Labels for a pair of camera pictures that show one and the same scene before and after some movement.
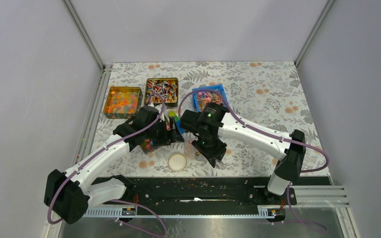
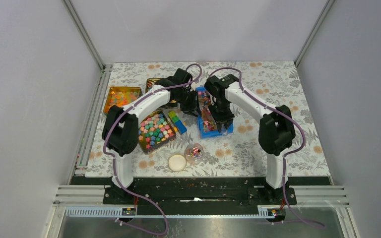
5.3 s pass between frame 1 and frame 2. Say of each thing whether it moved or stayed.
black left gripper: moved
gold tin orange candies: stayed
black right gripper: moved
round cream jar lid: stayed
